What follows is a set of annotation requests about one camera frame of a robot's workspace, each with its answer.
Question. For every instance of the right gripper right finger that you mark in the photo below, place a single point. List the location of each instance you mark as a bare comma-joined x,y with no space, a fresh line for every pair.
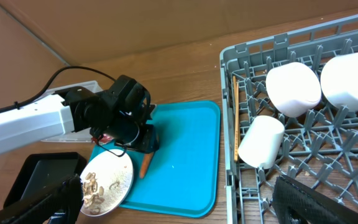
295,202

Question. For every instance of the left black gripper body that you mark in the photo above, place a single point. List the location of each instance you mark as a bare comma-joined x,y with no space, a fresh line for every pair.
130,105

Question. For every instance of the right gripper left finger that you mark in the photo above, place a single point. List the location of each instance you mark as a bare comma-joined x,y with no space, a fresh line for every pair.
60,202

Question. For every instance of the pile of peanuts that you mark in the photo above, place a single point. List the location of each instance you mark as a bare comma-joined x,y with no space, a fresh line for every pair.
92,194

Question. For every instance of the red snack wrapper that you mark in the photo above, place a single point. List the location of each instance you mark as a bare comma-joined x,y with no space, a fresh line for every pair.
102,139

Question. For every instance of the large white plate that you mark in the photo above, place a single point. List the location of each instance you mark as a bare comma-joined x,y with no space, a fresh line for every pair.
115,173

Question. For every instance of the orange carrot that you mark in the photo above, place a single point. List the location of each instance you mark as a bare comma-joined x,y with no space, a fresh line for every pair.
145,164

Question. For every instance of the wooden chopstick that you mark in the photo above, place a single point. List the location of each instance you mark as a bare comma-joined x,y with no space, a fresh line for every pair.
236,121

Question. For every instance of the pink bowl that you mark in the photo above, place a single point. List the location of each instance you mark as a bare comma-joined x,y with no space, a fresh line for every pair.
293,89

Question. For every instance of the white bowl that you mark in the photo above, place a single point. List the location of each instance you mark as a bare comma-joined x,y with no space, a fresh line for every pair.
339,81

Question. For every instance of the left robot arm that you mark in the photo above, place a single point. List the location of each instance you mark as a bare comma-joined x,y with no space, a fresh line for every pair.
52,116

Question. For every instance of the black bin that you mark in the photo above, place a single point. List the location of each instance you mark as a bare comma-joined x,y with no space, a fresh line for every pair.
41,170

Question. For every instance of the clear plastic bin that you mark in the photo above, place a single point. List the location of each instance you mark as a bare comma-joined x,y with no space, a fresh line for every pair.
75,91

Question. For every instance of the grey dish rack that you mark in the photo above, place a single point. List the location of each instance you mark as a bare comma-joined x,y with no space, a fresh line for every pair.
319,148

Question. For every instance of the white paper cup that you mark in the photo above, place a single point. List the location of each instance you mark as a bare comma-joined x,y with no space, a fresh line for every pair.
259,147

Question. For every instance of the teal plastic tray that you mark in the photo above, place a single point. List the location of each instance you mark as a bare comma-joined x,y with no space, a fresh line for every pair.
182,176

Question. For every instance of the brown cardboard sheet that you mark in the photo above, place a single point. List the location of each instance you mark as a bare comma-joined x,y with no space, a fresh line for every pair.
171,47

